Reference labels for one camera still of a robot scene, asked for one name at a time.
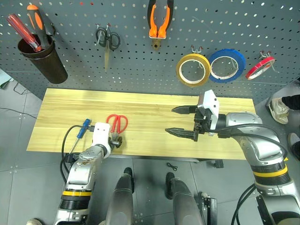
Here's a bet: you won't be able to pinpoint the metal double-prong pegboard hook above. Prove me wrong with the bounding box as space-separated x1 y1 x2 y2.
258 50 280 74
94 22 111 46
190 45 204 69

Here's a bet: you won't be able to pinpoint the grey perforated pegboard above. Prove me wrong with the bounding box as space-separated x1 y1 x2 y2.
0 0 300 105

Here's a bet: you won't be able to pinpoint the dark grey rounded leg shell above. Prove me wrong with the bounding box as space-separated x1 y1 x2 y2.
106 166 135 225
165 172 205 225

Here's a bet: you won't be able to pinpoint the white worn sneaker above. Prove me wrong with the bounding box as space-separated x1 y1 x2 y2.
267 97 290 125

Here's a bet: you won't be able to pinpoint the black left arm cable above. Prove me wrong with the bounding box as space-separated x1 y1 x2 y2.
59 124 95 184

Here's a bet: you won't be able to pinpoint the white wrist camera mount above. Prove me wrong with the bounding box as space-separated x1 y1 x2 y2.
197 90 220 130
91 122 112 156

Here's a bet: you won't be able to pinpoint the orange and black screwdriver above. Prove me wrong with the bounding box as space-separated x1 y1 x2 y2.
26 4 51 50

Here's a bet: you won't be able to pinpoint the black cup mounting bracket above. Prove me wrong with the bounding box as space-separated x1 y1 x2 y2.
44 16 57 37

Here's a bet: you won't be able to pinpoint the black metal frame with caster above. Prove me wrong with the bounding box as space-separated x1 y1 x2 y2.
197 191 218 225

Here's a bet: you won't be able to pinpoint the orange and black pliers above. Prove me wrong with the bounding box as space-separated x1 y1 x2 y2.
147 0 174 51

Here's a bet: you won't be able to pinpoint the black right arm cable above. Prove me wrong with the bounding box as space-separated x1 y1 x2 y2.
217 124 289 163

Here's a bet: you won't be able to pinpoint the red tape roll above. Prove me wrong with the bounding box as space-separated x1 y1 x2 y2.
245 56 276 81

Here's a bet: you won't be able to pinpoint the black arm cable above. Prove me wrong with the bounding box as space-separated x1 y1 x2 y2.
217 124 289 163
59 124 95 184

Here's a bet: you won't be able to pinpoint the blue handle screwdriver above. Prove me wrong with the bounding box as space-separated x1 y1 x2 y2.
70 118 92 155

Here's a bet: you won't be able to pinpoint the blue tape roll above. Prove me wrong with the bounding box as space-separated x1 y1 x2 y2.
208 48 246 83

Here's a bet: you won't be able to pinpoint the black trouser leg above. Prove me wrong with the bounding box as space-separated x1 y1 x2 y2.
281 93 300 111

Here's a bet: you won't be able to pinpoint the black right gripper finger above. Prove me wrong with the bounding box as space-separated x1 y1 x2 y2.
165 127 196 142
171 105 199 116

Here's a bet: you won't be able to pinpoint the grey shoe toe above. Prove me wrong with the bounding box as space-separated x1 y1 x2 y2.
26 217 44 225

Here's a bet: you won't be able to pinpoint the black robot body cable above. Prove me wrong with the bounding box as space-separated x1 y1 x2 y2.
230 183 259 225

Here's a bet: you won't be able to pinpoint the grey and black shoe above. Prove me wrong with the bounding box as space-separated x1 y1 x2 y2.
287 132 300 162

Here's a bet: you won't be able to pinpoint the dark brown cylindrical tool cup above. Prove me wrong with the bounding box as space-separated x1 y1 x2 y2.
17 34 68 84

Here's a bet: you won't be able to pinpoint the black handled scissors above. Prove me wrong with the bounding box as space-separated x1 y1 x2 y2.
95 26 121 73

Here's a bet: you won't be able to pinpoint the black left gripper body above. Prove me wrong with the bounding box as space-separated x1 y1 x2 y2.
108 135 118 149

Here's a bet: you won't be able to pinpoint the thin black floor cable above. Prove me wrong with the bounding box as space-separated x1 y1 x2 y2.
0 81 38 118

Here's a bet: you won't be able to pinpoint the black table foot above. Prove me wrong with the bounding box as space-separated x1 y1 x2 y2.
198 157 225 169

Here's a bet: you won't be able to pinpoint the yellow tape roll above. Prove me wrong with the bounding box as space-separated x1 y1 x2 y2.
176 53 211 88

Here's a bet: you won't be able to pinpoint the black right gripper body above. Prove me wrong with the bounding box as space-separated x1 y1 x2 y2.
193 105 213 143

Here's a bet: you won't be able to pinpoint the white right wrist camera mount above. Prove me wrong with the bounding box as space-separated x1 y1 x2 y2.
197 90 220 130

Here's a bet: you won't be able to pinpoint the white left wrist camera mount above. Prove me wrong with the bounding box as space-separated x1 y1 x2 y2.
91 122 112 156

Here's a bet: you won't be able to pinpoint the red transparent handle screwdriver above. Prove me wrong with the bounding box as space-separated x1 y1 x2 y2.
6 14 43 53

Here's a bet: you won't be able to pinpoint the red handled scissors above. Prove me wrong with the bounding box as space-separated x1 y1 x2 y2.
106 114 129 141

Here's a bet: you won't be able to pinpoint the pale green sheet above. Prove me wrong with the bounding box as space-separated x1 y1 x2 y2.
0 67 15 90

